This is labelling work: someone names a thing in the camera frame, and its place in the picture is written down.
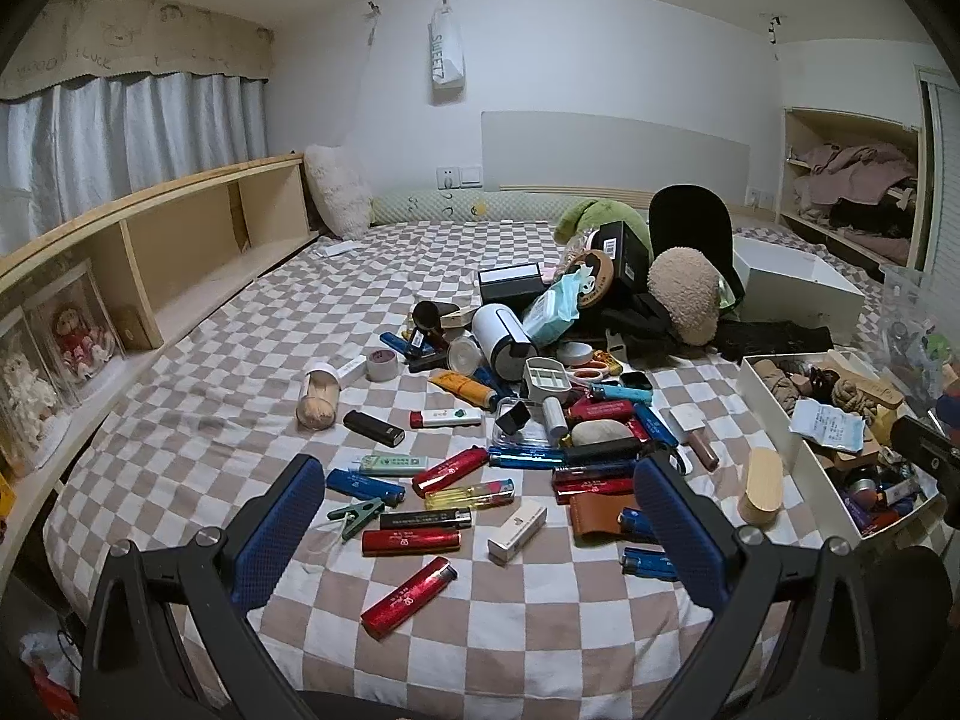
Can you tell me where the beige curtain valance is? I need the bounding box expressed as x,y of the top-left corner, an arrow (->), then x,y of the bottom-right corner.
0,0 -> 275,102

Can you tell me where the black cap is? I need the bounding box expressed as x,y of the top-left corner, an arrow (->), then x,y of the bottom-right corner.
649,186 -> 743,301

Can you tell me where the cotton swab jar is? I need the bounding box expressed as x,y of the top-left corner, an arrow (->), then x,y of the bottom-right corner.
296,361 -> 342,432

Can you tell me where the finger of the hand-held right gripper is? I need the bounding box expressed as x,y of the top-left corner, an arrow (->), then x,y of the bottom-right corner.
891,415 -> 960,531

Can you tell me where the clear box with red doll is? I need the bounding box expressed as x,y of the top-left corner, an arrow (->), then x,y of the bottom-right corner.
22,259 -> 127,406

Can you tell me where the pile of clothes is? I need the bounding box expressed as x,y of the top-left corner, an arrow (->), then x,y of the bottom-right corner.
793,141 -> 920,260

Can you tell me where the black makeup brush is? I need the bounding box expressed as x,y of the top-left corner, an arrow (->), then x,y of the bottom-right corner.
411,300 -> 462,332

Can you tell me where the white plastic container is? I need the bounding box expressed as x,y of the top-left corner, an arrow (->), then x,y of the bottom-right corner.
735,349 -> 947,541

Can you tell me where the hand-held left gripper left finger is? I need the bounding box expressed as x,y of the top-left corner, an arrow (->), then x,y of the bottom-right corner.
79,454 -> 327,720

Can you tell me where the white lighter with red end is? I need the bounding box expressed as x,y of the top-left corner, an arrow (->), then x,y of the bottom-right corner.
409,406 -> 485,430

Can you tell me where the clear box with white doll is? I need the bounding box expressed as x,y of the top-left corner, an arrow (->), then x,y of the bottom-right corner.
0,311 -> 76,481

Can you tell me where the white cylindrical device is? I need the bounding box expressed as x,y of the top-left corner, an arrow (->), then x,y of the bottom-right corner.
471,304 -> 536,383

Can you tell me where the black strap pouch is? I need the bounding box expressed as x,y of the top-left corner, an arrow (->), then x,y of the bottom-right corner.
611,292 -> 676,355

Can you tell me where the green white lip balm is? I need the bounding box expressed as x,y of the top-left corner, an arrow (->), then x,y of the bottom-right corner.
358,454 -> 430,476

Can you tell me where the white printed packet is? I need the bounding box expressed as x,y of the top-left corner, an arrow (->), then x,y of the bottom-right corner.
787,399 -> 869,455

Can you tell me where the white louvred wardrobe door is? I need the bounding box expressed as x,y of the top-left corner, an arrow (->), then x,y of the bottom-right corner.
919,67 -> 960,271

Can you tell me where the bundle of jute rope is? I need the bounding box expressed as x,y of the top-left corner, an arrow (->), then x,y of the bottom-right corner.
831,377 -> 878,422

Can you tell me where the small white box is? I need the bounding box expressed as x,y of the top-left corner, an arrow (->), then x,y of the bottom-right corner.
487,499 -> 548,565

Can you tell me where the white plastic organiser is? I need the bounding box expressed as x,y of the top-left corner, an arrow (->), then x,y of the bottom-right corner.
525,356 -> 575,400

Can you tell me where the teal face mask pack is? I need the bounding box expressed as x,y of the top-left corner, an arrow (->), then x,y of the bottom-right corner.
521,272 -> 595,346

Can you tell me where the round bear print tin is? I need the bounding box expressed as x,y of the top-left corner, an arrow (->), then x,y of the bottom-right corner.
564,249 -> 617,310

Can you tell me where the blue foil packet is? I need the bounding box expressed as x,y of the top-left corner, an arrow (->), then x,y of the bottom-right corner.
326,469 -> 407,508

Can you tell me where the black cylinder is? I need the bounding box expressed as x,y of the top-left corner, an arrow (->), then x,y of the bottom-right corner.
562,439 -> 642,467

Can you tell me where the brown leather case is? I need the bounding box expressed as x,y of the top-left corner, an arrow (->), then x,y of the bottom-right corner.
568,491 -> 638,545

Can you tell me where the white paper bag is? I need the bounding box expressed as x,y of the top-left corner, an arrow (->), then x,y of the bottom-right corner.
430,0 -> 467,106

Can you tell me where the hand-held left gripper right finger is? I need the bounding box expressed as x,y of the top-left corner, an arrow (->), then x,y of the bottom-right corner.
634,450 -> 878,720

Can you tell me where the orange tube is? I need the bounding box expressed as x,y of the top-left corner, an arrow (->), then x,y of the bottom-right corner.
429,371 -> 500,411

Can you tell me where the grey curtain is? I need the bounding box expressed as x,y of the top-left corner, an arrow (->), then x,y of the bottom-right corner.
0,73 -> 271,260

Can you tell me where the white shoe box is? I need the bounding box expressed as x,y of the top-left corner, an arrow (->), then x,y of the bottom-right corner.
731,234 -> 869,325

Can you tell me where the grey oval stone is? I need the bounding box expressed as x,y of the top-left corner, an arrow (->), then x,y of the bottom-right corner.
570,420 -> 635,449

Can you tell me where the beige fuzzy slipper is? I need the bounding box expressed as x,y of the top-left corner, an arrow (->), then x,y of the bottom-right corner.
647,246 -> 723,347

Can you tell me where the slim black lighter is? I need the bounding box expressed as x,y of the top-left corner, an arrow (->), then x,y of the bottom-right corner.
380,508 -> 473,530

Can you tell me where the black box with label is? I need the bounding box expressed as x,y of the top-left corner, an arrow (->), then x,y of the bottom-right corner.
589,221 -> 652,293

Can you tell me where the white fluffy pillow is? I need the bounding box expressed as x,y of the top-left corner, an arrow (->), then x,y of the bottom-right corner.
304,144 -> 374,237

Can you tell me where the clear yellow lighter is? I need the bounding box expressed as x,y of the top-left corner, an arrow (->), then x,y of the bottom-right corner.
425,478 -> 517,511

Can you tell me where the brown wooden tag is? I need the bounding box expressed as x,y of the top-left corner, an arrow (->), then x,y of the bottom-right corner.
855,379 -> 910,412

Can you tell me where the green clothes peg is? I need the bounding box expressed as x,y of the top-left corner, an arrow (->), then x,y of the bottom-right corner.
328,499 -> 385,542

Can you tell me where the long green pillow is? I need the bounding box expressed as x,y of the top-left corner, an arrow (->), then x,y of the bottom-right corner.
371,191 -> 580,227

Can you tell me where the white headboard panel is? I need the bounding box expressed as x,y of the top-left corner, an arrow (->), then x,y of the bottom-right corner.
480,111 -> 752,194

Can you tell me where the wooden bedside shelf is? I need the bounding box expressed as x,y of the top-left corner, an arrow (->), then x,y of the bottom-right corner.
0,154 -> 322,586

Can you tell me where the brown rolled cloth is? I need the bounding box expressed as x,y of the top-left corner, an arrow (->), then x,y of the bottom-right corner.
752,358 -> 809,415

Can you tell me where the white plastic bag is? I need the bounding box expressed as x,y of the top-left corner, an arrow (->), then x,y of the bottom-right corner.
19,630 -> 83,700

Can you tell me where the cream wardrobe shelf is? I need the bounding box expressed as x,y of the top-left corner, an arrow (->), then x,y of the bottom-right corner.
776,106 -> 931,275

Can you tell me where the clear plastic storage bin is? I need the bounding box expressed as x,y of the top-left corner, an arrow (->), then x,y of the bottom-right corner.
877,262 -> 960,410

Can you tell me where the oval wooden case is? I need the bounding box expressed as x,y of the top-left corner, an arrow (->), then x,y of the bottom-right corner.
737,448 -> 785,527

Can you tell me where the small black cube box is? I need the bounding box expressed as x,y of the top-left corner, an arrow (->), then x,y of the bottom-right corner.
495,399 -> 533,436

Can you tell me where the green plush toy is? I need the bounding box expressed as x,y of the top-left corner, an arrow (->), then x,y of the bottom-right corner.
553,199 -> 650,245

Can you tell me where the brown lipstick tube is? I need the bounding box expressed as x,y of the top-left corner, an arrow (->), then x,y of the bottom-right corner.
679,427 -> 721,472

